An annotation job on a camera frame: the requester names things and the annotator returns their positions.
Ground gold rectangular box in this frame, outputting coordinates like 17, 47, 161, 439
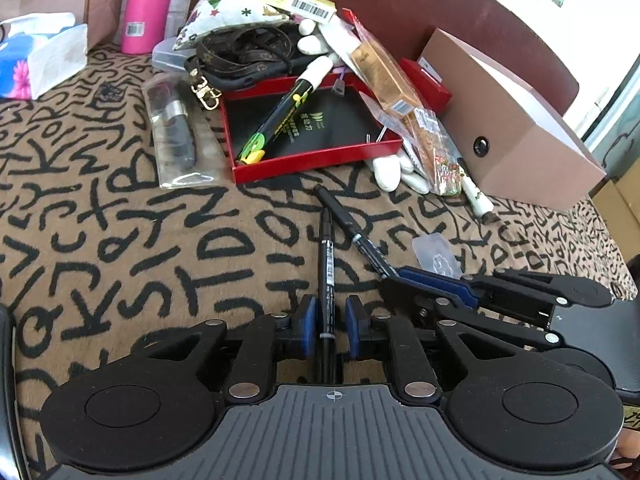
350, 41, 422, 117

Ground packaged brown biscuits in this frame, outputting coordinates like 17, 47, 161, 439
343, 8, 451, 194

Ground red shallow tray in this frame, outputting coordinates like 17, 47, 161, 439
220, 73, 401, 184

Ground white floral pouch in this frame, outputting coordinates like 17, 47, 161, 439
172, 0, 291, 51

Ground brown leather strap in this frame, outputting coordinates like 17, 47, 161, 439
183, 24, 302, 111

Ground leopard letter print tablecloth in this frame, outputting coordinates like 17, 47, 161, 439
1, 46, 637, 476

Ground large brown cardboard box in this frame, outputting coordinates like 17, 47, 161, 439
422, 29, 605, 210

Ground colourful candy packet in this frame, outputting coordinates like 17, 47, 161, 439
434, 148, 462, 196

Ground small red box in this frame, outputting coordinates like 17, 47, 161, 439
399, 58, 452, 114

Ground clear adhesive hook sheet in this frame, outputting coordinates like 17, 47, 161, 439
412, 233, 462, 278

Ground green yellow highlighter marker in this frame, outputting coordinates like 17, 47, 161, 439
236, 55, 334, 165

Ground white pebble toy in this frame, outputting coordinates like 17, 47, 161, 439
371, 154, 401, 193

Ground pink thermos bottle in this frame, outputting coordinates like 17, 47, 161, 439
122, 0, 170, 54

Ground green white tube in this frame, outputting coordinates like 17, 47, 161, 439
458, 157, 497, 224

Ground dark brown headboard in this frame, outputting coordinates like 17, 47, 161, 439
192, 0, 582, 116

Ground clear bagged dark item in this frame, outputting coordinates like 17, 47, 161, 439
142, 73, 228, 188

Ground blue tissue pack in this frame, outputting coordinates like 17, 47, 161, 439
0, 12, 88, 101

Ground thin black marker pen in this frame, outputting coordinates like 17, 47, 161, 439
314, 185, 399, 278

